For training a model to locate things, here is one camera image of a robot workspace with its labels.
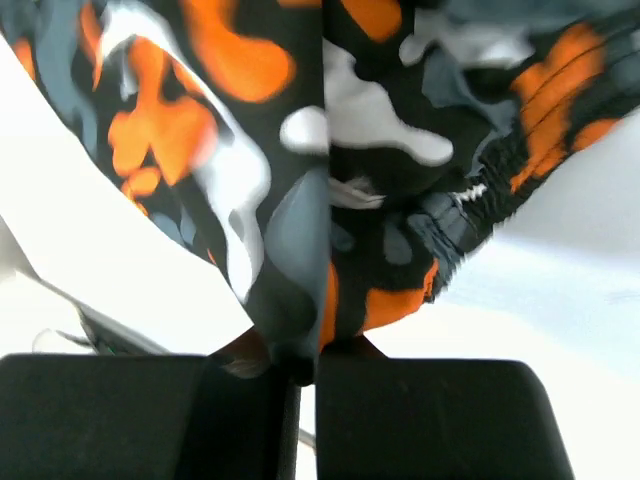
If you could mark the orange camouflage shorts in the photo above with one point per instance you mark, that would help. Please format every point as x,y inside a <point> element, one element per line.
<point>336,160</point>

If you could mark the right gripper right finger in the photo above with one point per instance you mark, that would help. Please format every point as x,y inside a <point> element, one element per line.
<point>383,418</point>

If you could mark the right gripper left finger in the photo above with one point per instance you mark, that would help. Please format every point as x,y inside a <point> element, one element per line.
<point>143,417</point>

